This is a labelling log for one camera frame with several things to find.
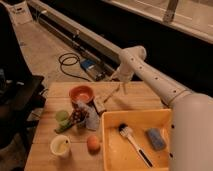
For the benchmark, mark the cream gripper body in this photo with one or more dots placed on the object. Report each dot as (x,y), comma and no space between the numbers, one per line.
(119,76)

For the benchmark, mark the wooden handled fork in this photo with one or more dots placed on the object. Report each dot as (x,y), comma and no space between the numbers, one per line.
(111,93)

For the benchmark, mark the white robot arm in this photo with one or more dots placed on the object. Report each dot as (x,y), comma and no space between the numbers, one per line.
(191,137)

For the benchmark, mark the yellow plastic tray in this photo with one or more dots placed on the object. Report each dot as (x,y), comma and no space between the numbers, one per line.
(120,155)

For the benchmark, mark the blue electronic box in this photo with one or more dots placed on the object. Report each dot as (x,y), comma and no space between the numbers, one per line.
(92,69)

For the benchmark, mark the orange bowl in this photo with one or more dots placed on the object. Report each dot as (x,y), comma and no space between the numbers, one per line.
(81,93)

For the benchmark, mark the patterned cloth bag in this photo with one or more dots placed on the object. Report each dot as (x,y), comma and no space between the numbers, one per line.
(85,115)

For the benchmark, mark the blue sponge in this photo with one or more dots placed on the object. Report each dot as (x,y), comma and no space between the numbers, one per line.
(155,139)

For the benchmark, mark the green toy vegetable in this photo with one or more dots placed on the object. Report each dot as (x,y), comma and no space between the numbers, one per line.
(62,118)

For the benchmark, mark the orange fruit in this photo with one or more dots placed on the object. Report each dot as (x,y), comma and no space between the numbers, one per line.
(93,143)

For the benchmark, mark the white cup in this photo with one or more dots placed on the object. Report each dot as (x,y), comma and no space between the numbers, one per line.
(60,146)

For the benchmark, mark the black chair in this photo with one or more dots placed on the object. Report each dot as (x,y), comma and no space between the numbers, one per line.
(19,88)

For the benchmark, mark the white paper sign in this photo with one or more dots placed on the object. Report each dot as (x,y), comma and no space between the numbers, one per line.
(20,13)

